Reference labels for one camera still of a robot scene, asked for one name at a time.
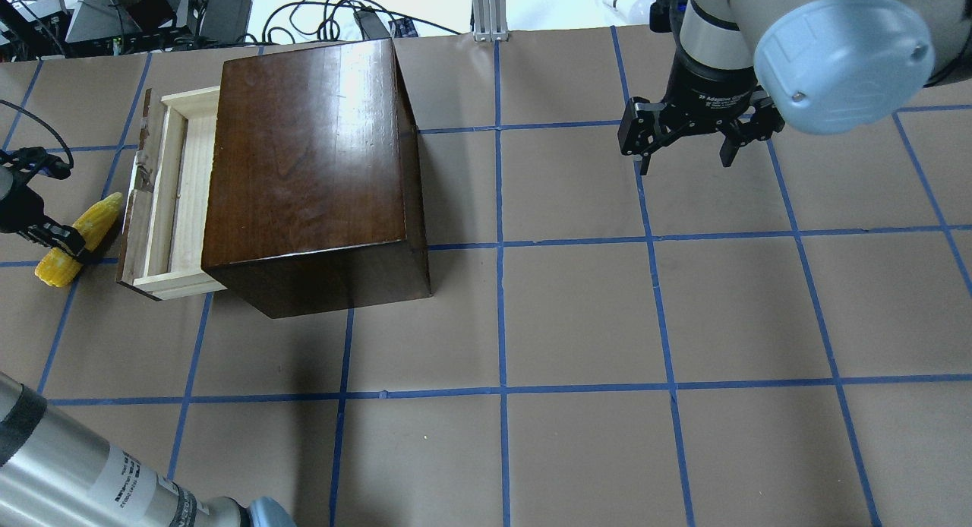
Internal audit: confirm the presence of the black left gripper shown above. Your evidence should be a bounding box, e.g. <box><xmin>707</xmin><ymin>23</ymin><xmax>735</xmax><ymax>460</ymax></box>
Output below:
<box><xmin>1</xmin><ymin>147</ymin><xmax>95</xmax><ymax>265</ymax></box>

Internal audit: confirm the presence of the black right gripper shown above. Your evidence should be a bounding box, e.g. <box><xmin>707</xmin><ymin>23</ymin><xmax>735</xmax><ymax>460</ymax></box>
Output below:
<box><xmin>617</xmin><ymin>49</ymin><xmax>787</xmax><ymax>176</ymax></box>

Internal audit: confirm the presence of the yellow corn cob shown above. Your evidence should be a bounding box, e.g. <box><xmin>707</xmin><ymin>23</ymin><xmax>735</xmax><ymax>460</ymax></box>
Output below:
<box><xmin>34</xmin><ymin>192</ymin><xmax>124</xmax><ymax>288</ymax></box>

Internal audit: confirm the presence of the wooden drawer with white handle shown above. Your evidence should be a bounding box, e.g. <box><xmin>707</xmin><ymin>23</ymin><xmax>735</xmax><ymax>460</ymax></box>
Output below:
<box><xmin>115</xmin><ymin>85</ymin><xmax>225</xmax><ymax>300</ymax></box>

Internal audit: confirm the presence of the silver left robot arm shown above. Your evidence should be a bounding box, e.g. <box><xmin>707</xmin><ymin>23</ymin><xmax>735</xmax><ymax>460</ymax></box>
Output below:
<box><xmin>1</xmin><ymin>147</ymin><xmax>294</xmax><ymax>526</ymax></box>

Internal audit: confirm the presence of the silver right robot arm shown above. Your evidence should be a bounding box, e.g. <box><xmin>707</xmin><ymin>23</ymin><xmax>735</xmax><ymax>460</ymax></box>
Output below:
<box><xmin>617</xmin><ymin>0</ymin><xmax>971</xmax><ymax>175</ymax></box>

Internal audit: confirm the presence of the dark wooden drawer box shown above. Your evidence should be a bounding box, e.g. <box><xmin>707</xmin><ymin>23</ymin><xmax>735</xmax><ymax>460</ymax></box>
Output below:
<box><xmin>201</xmin><ymin>39</ymin><xmax>431</xmax><ymax>319</ymax></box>

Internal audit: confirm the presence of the black power adapter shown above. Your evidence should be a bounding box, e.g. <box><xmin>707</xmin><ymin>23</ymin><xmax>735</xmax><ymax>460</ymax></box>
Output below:
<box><xmin>198</xmin><ymin>0</ymin><xmax>252</xmax><ymax>45</ymax></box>

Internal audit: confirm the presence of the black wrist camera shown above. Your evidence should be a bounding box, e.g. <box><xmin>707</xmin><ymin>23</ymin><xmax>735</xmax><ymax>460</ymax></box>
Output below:
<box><xmin>649</xmin><ymin>0</ymin><xmax>690</xmax><ymax>33</ymax></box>

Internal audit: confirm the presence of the aluminium frame post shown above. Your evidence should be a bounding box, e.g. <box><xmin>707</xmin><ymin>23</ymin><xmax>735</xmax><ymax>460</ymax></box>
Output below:
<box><xmin>472</xmin><ymin>0</ymin><xmax>510</xmax><ymax>43</ymax></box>

